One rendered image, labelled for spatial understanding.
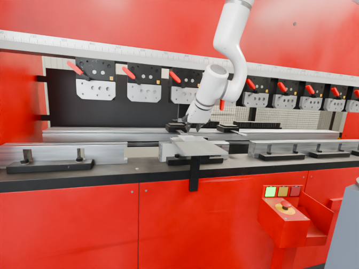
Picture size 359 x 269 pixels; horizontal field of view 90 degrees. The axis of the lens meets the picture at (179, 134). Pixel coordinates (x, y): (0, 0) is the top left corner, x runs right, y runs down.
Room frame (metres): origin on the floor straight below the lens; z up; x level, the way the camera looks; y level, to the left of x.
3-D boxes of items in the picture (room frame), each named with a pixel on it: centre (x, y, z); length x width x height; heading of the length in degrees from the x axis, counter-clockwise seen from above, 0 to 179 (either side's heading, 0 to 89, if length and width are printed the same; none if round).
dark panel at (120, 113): (1.36, 0.33, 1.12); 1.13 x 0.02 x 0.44; 106
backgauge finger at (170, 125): (1.09, 0.00, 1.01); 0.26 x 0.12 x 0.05; 16
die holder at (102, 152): (0.78, 0.49, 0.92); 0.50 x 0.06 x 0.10; 106
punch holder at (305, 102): (1.15, -0.78, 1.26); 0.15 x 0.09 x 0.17; 106
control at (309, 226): (0.69, -0.50, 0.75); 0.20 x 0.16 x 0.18; 98
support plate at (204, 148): (0.80, -0.08, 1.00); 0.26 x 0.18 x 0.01; 16
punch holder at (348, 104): (1.27, -1.16, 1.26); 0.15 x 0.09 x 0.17; 106
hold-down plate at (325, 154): (1.17, -1.02, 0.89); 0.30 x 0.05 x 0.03; 106
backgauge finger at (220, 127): (1.20, -0.36, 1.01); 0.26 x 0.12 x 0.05; 16
